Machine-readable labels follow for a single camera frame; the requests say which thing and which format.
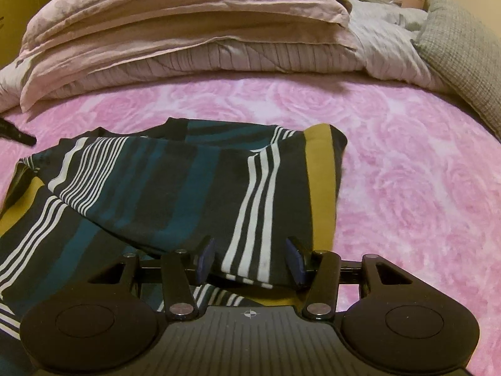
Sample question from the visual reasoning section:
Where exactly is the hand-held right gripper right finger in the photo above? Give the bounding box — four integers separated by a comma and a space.
285, 236, 415, 321

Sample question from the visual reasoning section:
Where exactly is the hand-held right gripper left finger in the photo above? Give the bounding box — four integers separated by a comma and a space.
88, 236, 217, 321

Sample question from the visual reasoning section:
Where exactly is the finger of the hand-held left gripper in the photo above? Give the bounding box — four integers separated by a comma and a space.
0, 117, 38, 146

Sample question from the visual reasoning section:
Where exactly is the dark striped shirt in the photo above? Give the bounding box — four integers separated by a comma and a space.
0, 117, 348, 365

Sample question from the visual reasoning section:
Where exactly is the wooden door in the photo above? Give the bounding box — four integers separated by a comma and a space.
0, 0, 51, 69

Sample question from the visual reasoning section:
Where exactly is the pink rose blanket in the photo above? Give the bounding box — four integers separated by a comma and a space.
0, 76, 501, 376

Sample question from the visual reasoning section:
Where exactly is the pale pink folded quilt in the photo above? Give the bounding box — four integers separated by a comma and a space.
18, 0, 359, 113

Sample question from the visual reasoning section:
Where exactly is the grey crumpled sheet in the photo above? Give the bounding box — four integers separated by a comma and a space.
344, 0, 431, 48

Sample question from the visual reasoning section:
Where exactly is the grey knit cushion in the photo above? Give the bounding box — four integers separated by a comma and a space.
411, 0, 501, 138

